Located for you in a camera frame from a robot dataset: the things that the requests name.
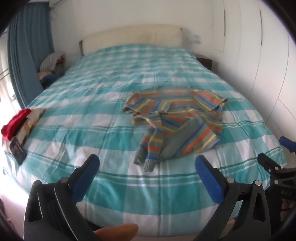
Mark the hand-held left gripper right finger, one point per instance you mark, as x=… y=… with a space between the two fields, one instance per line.
x=209 y=183

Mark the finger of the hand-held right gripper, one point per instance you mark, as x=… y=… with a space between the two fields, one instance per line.
x=288 y=143
x=269 y=162

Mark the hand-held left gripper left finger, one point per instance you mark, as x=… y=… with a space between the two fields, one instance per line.
x=86 y=182

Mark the striped knit sweater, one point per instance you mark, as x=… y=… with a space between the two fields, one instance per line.
x=180 y=109

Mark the pile of clothes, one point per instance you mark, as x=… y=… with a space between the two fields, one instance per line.
x=52 y=63

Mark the person's left hand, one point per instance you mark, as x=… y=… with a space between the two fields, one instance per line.
x=118 y=231

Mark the dark label card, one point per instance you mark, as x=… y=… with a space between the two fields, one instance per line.
x=18 y=150

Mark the bed with teal checked cover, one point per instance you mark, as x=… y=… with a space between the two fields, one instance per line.
x=92 y=104

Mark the beige checked folded cloth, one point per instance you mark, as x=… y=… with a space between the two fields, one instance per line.
x=32 y=120

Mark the red folded cloth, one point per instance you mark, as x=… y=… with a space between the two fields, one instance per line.
x=13 y=122

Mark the white wardrobe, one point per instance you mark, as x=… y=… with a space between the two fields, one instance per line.
x=249 y=46

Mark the dark nightstand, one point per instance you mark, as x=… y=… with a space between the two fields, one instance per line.
x=207 y=61

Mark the blue curtain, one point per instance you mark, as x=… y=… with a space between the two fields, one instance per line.
x=25 y=46

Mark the cream bed headboard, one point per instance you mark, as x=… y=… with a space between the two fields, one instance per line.
x=129 y=37

